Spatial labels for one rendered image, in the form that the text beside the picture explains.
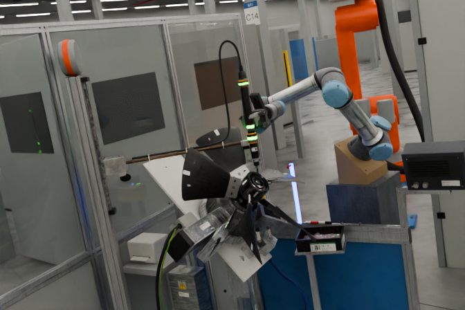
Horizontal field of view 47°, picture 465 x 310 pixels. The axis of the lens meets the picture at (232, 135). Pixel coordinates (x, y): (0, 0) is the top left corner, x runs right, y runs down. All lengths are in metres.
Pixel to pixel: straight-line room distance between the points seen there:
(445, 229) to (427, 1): 1.61
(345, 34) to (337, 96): 3.78
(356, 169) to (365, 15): 3.52
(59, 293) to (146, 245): 0.44
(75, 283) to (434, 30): 2.75
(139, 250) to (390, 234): 1.21
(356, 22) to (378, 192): 3.60
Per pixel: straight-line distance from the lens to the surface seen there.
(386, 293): 2.84
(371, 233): 2.70
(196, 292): 2.52
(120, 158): 2.39
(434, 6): 3.90
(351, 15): 6.21
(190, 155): 2.21
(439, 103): 3.95
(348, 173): 2.92
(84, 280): 2.62
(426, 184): 2.52
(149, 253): 2.65
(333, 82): 2.52
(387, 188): 2.95
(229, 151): 2.45
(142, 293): 2.92
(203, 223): 2.22
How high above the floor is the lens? 1.80
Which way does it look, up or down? 9 degrees down
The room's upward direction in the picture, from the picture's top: 10 degrees counter-clockwise
